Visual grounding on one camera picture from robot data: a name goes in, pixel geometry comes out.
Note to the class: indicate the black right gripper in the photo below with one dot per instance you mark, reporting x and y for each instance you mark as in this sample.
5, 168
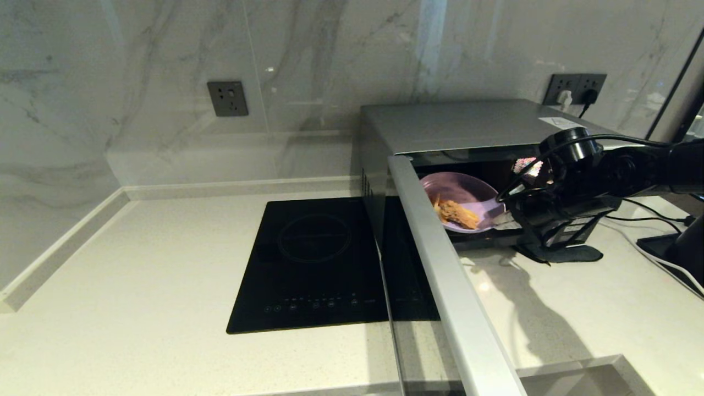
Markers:
566, 214

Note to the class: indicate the purple plate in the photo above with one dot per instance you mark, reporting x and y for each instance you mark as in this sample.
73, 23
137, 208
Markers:
462, 187

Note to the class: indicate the silver microwave oven body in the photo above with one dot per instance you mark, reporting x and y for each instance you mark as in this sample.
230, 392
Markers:
467, 122

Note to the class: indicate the fried food pieces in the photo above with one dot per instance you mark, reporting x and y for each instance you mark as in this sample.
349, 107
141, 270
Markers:
462, 215

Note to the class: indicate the dark oval pad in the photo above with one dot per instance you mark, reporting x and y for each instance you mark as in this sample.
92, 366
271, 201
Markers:
577, 254

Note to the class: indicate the white sticker label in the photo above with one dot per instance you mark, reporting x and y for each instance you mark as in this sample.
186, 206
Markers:
558, 122

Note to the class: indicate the white power plug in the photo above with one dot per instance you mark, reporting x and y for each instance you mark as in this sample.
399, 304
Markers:
564, 99

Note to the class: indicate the black power plug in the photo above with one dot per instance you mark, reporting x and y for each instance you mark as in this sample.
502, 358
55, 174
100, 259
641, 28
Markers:
588, 96

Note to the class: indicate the black induction cooktop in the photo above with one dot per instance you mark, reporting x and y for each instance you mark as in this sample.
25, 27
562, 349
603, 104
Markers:
313, 264

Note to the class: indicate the dark double wall socket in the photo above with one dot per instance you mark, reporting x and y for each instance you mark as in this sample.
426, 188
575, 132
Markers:
575, 82

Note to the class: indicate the black metal door frame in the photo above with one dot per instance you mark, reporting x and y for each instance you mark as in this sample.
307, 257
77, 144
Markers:
674, 82

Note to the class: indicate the grey single wall socket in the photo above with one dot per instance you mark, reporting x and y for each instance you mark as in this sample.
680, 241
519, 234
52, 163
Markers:
227, 99

